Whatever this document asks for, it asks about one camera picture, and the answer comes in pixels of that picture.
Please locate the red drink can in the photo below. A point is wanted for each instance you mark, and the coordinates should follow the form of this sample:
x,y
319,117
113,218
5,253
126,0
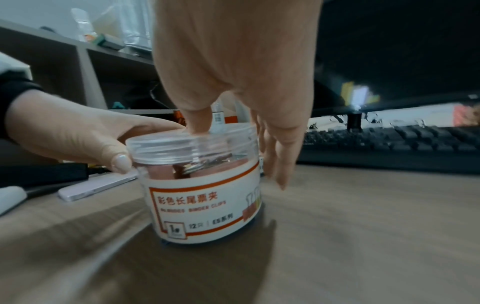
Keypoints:
x,y
179,117

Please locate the person's right hand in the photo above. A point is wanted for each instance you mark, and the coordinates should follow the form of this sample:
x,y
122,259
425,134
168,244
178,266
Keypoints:
x,y
240,44

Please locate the white teal tissue pack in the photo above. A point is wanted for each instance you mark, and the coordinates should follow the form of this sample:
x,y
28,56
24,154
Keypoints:
x,y
11,199

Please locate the large clear plastic lid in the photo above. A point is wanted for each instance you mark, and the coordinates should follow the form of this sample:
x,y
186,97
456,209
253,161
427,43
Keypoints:
x,y
168,145

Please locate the pink smartphone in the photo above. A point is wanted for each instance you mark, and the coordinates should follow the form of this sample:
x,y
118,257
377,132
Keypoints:
x,y
93,188

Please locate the grey shelf unit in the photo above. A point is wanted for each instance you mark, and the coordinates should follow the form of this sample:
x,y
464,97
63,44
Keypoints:
x,y
90,77

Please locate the person's left hand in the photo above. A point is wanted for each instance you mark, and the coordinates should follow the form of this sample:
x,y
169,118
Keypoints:
x,y
67,130

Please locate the teal small gadget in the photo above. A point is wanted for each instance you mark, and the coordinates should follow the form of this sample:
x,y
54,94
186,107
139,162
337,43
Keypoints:
x,y
118,106

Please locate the clear water bottle green cap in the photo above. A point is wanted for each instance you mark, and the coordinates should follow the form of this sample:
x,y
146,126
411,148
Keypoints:
x,y
217,117

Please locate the black white marker wristband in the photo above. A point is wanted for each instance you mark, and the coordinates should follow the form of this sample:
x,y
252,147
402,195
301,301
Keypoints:
x,y
13,83

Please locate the large clear plastic jar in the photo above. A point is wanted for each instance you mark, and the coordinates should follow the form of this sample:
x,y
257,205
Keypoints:
x,y
210,213

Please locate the cartoon cat figure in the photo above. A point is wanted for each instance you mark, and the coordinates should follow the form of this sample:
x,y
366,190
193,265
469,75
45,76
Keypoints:
x,y
467,114

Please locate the black keyboard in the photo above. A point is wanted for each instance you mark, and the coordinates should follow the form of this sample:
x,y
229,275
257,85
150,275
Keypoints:
x,y
375,148

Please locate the black computer monitor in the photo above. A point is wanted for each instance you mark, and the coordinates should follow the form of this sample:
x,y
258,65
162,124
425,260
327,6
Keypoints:
x,y
393,44

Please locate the shiny clear plastic bag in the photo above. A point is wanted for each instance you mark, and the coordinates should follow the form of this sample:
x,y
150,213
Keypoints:
x,y
137,26

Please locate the small clear bottle orange label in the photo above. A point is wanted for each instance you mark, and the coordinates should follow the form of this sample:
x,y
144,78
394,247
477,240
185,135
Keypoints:
x,y
83,25

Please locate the green white box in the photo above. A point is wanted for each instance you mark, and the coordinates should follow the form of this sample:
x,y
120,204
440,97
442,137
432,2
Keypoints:
x,y
108,43

